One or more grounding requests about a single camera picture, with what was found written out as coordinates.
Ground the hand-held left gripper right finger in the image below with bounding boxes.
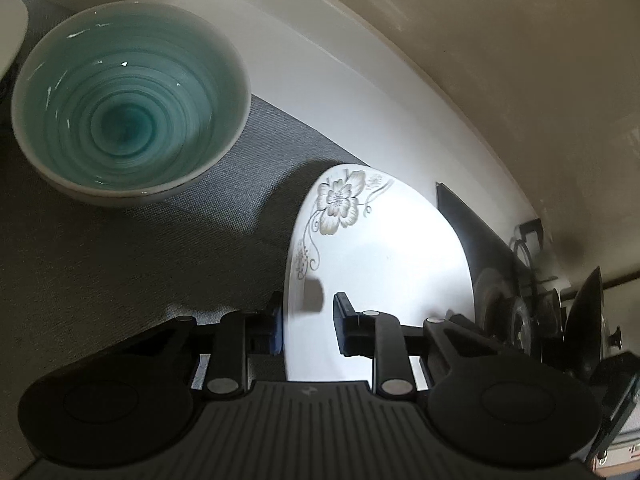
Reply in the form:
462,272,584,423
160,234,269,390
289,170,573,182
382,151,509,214
332,292,481,403

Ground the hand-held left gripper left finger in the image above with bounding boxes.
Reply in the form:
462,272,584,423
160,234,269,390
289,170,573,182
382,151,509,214
150,292,287,403

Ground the white floral plate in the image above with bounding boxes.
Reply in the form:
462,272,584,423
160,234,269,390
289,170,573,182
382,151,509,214
282,164,476,393

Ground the teal glazed bowl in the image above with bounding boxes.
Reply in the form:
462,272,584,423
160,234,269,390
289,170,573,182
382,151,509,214
11,2,251,208

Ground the dark wok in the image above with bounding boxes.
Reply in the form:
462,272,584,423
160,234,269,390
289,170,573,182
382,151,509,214
562,265,623,378

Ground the grey fabric mat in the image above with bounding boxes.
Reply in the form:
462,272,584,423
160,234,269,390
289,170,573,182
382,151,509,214
0,0,373,480

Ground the black gas stove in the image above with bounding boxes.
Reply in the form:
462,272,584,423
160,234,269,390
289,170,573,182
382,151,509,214
435,182,571,361

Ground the black burner grate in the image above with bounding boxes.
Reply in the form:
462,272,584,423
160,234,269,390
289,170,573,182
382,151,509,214
509,219,568,343

